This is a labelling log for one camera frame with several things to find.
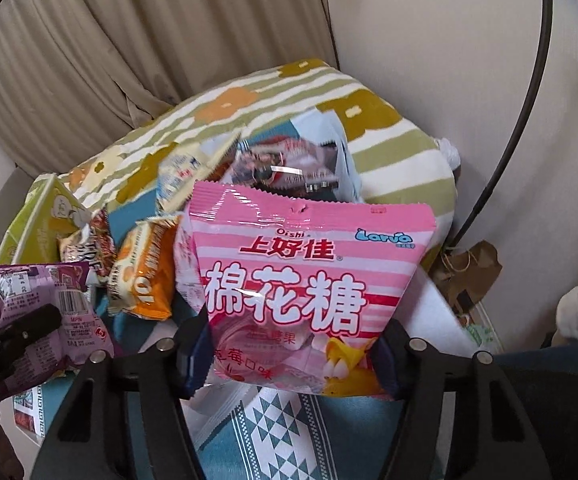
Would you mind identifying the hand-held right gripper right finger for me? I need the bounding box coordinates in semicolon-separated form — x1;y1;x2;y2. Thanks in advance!
369;317;557;480

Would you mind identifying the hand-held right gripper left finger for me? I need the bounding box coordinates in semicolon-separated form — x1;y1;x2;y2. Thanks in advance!
29;305;210;480

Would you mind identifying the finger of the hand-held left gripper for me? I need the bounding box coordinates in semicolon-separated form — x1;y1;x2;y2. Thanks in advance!
0;304;64;357

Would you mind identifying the purple snack packet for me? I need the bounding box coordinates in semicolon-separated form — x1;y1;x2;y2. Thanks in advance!
0;261;120;402

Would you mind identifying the pink marshmallow packet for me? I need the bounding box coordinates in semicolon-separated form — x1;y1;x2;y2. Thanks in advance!
189;180;438;402

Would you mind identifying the red printed box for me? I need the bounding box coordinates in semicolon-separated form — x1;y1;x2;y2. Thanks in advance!
13;385;53;444

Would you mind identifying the green printed paper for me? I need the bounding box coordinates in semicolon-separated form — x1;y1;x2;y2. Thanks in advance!
461;310;500;357

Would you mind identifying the orange snack packet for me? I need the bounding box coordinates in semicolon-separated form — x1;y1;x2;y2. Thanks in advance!
106;214;183;322

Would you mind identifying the teal patterned cloth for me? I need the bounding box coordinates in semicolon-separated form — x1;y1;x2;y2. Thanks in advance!
89;185;476;480

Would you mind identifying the brown paper bag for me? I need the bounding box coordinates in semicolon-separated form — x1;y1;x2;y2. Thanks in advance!
429;240;503;312

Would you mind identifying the person's leg in jeans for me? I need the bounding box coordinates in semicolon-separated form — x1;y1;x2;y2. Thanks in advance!
489;330;578;480

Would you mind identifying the white blue snack packet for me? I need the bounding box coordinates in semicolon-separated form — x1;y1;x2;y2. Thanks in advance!
156;141;242;211

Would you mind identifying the clear dark snack packet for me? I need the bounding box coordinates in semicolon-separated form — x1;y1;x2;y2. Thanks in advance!
221;137;342;197

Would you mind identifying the pale blue snack packet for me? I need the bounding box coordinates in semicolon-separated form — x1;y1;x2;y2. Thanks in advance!
289;107;366;206

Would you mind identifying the striped floral blanket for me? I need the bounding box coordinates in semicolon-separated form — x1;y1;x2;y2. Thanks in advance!
59;57;463;263

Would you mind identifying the black curved metal rod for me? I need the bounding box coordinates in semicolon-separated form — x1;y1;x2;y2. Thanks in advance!
448;0;556;252

